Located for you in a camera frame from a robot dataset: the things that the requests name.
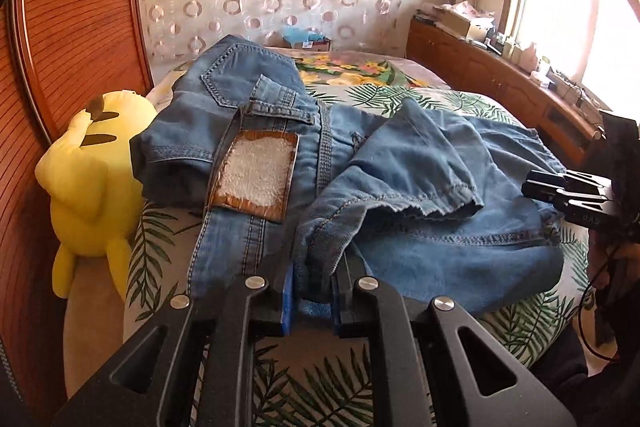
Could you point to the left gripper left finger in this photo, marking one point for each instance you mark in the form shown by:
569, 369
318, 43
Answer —
276, 302

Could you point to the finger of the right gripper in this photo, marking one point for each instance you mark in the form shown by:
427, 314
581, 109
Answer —
555, 196
572, 181

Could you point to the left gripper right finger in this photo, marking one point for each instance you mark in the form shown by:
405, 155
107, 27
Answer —
351, 316

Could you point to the blue denim jeans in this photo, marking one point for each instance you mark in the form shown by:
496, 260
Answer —
431, 200

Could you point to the person right hand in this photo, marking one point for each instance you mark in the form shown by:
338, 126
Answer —
613, 269

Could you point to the palm leaf print blanket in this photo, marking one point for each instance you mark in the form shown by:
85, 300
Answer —
430, 363

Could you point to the wooden sideboard cabinet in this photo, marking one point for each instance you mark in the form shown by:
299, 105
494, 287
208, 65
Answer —
468, 68

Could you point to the yellow plush toy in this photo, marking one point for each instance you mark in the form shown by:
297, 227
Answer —
95, 201

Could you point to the floral bed sheet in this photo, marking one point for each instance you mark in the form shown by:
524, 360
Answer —
360, 69

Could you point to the cardboard box on sideboard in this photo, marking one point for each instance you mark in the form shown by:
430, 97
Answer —
475, 28

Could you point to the blue tissue box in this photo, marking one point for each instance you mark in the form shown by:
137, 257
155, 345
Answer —
306, 39

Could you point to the wooden slatted wardrobe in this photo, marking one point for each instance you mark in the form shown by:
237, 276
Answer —
56, 55

